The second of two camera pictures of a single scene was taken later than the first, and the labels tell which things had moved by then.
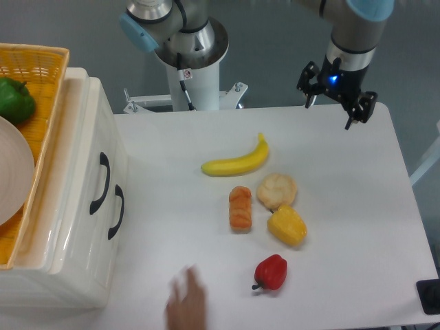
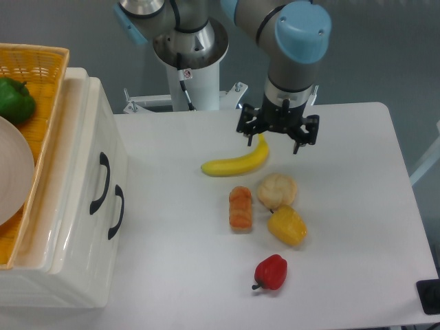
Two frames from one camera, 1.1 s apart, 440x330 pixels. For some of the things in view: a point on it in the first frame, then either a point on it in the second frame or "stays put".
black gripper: x=345 y=85 → x=281 y=119
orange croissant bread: x=240 y=208 stays put
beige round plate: x=16 y=171 stays put
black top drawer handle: x=104 y=161 stays put
